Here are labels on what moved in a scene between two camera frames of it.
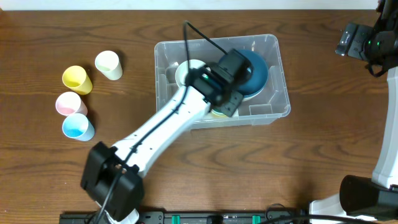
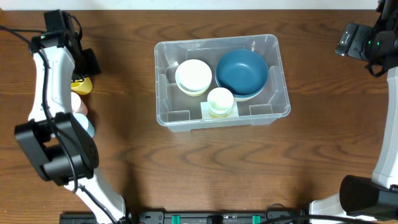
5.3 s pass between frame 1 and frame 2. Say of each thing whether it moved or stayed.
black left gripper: moved
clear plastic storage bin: stayed
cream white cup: moved
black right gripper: stayed
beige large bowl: stayed
